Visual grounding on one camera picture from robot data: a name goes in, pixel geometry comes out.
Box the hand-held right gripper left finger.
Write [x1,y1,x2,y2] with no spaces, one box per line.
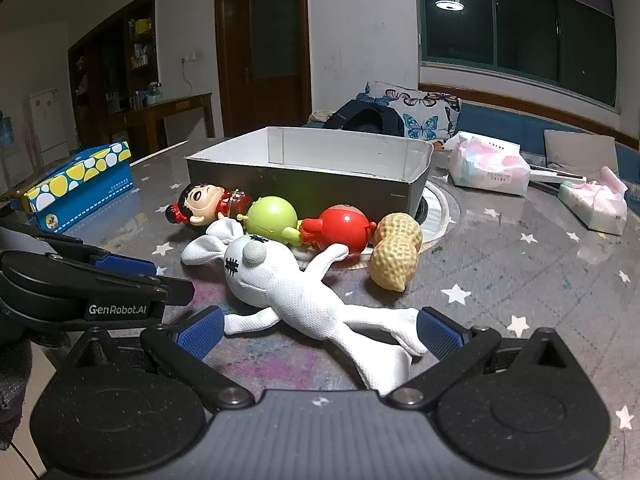
[65,306,256,409]

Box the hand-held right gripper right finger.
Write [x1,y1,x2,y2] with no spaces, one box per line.
[387,306,583,411]

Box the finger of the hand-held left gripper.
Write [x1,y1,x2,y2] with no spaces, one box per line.
[0,217,166,278]
[147,277,196,307]

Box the peanut shaped toy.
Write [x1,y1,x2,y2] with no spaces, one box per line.
[369,212,424,292]

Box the black haired doll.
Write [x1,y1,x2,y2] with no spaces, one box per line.
[166,182,253,234]

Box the white plush rabbit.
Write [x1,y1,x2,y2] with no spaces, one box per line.
[181,220,431,396]

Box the green round toy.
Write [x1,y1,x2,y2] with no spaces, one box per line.
[237,196,306,247]

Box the red round toy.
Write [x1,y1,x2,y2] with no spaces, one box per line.
[299,205,377,252]

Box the grey cardboard box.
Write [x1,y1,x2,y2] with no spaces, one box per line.
[185,126,435,217]

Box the blue dotted tissue box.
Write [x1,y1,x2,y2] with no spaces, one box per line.
[21,141,135,234]

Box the white fridge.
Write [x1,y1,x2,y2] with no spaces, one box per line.
[29,89,69,157]

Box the wooden desk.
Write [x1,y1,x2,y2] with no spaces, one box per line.
[107,92,216,149]

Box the pink white tissue pack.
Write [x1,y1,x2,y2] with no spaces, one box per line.
[445,131,531,197]

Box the open tissue pack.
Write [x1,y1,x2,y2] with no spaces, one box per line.
[557,166,629,236]

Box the dark wooden cabinet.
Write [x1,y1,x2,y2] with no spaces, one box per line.
[67,0,162,122]

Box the blue sofa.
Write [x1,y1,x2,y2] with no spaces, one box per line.
[305,102,640,181]

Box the butterfly print pillow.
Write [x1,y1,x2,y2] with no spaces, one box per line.
[356,81,462,142]

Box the beige cushion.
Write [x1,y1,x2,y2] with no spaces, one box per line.
[544,129,619,174]

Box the black backpack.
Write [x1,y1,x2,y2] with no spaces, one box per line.
[322,100,405,137]

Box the dark wooden door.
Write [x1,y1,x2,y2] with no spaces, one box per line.
[215,0,312,138]

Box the green framed window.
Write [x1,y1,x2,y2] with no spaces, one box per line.
[417,0,619,109]

